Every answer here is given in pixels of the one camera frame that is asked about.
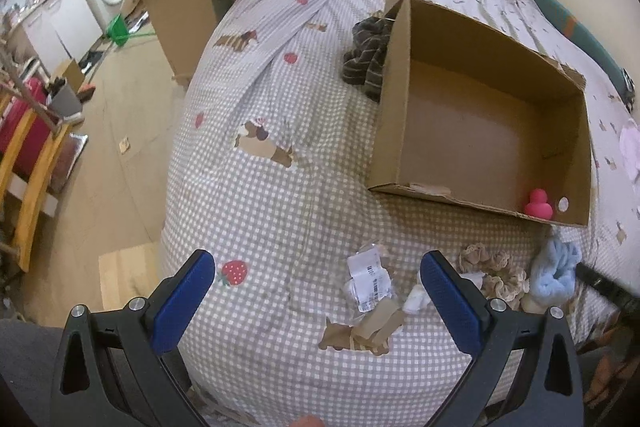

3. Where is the teal pillow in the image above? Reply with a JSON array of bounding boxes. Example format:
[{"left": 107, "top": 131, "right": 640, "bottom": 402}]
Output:
[{"left": 525, "top": 0, "right": 635, "bottom": 108}]

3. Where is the pink rubber duck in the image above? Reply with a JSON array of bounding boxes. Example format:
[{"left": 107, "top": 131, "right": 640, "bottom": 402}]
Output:
[{"left": 523, "top": 188, "right": 555, "bottom": 220}]

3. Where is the clear labelled plastic packet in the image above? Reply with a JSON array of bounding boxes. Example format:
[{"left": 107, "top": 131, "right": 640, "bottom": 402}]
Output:
[{"left": 347, "top": 244, "right": 394, "bottom": 313}]

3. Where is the white cabinet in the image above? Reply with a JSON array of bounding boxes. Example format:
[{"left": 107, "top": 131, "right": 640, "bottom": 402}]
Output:
[{"left": 20, "top": 0, "right": 103, "bottom": 65}]

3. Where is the dark striped cloth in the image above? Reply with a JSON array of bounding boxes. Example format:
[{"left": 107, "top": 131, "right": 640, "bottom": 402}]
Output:
[{"left": 342, "top": 17, "right": 396, "bottom": 104}]

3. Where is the checked printed blanket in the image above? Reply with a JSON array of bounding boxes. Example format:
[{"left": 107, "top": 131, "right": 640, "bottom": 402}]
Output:
[{"left": 159, "top": 0, "right": 640, "bottom": 423}]

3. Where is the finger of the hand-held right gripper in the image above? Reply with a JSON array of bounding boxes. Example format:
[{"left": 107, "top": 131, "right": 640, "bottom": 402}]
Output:
[{"left": 575, "top": 261, "right": 640, "bottom": 309}]

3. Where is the small white cloth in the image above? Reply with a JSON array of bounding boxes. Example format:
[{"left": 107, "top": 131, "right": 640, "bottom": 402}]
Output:
[{"left": 402, "top": 272, "right": 486, "bottom": 315}]

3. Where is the open cardboard box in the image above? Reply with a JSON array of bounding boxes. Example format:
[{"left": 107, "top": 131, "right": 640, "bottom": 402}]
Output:
[{"left": 367, "top": 0, "right": 593, "bottom": 228}]

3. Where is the light blue fluffy sock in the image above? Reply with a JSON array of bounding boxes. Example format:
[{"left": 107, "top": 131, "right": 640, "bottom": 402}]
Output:
[{"left": 529, "top": 239, "right": 584, "bottom": 308}]

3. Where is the grey bin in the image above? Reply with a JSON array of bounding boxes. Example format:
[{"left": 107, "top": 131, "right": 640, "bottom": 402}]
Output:
[{"left": 45, "top": 77, "right": 83, "bottom": 118}]

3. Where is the green dustpan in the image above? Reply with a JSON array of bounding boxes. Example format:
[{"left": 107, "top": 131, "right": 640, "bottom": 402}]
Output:
[{"left": 107, "top": 13, "right": 157, "bottom": 46}]

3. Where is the tall cardboard box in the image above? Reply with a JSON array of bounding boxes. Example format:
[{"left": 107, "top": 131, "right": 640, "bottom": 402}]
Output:
[{"left": 142, "top": 0, "right": 221, "bottom": 85}]

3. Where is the red suitcase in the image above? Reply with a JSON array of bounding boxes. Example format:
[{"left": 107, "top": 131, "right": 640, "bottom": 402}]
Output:
[{"left": 0, "top": 77, "right": 48, "bottom": 162}]

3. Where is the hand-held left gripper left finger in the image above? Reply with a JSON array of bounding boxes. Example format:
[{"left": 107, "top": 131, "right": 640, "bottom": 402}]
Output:
[{"left": 50, "top": 249, "right": 217, "bottom": 427}]

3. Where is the yellow wooden chair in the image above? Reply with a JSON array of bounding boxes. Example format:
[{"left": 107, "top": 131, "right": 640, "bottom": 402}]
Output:
[{"left": 0, "top": 82, "right": 73, "bottom": 274}]

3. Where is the beige lace scrunchie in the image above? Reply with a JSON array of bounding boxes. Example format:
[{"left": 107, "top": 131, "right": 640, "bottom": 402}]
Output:
[{"left": 459, "top": 243, "right": 531, "bottom": 311}]

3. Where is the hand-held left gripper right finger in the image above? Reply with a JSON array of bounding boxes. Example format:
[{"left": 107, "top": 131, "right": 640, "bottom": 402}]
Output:
[{"left": 419, "top": 251, "right": 586, "bottom": 427}]

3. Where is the person's grey clothing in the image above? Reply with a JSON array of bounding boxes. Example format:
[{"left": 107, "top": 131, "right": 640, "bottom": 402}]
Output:
[{"left": 0, "top": 319, "right": 68, "bottom": 427}]

